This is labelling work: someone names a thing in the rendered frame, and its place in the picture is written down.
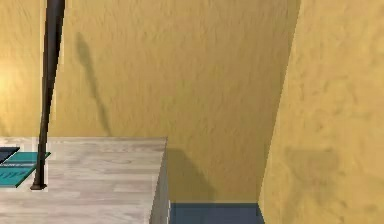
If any dark blue laptop computer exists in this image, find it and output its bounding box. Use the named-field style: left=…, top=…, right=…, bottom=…
left=0, top=146, right=21, bottom=164

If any pale wooden table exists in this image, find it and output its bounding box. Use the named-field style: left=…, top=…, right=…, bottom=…
left=0, top=136, right=171, bottom=224

